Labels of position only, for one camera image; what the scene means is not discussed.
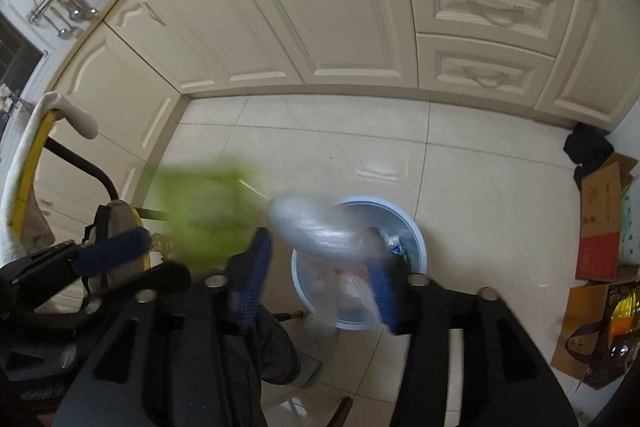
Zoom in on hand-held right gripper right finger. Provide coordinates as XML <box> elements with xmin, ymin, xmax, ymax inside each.
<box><xmin>367</xmin><ymin>227</ymin><xmax>581</xmax><ymax>427</ymax></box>

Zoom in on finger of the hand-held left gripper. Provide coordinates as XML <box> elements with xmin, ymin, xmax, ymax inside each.
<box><xmin>10</xmin><ymin>227</ymin><xmax>152</xmax><ymax>289</ymax></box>
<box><xmin>82</xmin><ymin>259</ymin><xmax>193</xmax><ymax>325</ymax></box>

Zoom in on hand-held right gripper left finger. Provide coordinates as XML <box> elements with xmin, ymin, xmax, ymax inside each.
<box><xmin>52</xmin><ymin>227</ymin><xmax>276</xmax><ymax>427</ymax></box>

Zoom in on light blue plastic bin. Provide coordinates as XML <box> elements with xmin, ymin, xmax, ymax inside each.
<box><xmin>291</xmin><ymin>197</ymin><xmax>430</xmax><ymax>333</ymax></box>

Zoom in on clear plastic bag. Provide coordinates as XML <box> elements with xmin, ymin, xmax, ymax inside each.
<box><xmin>267</xmin><ymin>193</ymin><xmax>393</xmax><ymax>269</ymax></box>

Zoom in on green foil wrapper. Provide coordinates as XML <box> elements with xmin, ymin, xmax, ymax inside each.
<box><xmin>150</xmin><ymin>162</ymin><xmax>273</xmax><ymax>265</ymax></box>

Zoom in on brown cardboard box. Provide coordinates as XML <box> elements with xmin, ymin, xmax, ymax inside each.
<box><xmin>550</xmin><ymin>279</ymin><xmax>640</xmax><ymax>390</ymax></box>

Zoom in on kitchen window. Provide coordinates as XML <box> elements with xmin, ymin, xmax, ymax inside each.
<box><xmin>0</xmin><ymin>14</ymin><xmax>46</xmax><ymax>80</ymax></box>

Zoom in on cardboard box red side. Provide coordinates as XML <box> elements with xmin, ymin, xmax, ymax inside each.
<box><xmin>574</xmin><ymin>153</ymin><xmax>640</xmax><ymax>283</ymax></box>

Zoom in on cream cabinet drawer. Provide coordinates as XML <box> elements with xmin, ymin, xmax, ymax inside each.
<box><xmin>416</xmin><ymin>34</ymin><xmax>556</xmax><ymax>105</ymax></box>
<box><xmin>404</xmin><ymin>0</ymin><xmax>576</xmax><ymax>56</ymax></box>

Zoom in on steel ladle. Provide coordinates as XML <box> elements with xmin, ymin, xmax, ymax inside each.
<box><xmin>65</xmin><ymin>0</ymin><xmax>98</xmax><ymax>20</ymax></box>

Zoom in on yellow oil bottle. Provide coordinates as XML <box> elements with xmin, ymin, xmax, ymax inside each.
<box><xmin>607</xmin><ymin>292</ymin><xmax>640</xmax><ymax>338</ymax></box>

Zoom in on dark cloth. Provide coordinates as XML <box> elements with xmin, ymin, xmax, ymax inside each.
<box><xmin>563</xmin><ymin>123</ymin><xmax>615</xmax><ymax>175</ymax></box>

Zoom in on steel utensil rack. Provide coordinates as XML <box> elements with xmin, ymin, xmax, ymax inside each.
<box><xmin>27</xmin><ymin>0</ymin><xmax>76</xmax><ymax>25</ymax></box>

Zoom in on cream base cabinets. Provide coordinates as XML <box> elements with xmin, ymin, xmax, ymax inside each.
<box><xmin>35</xmin><ymin>0</ymin><xmax>640</xmax><ymax>228</ymax></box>

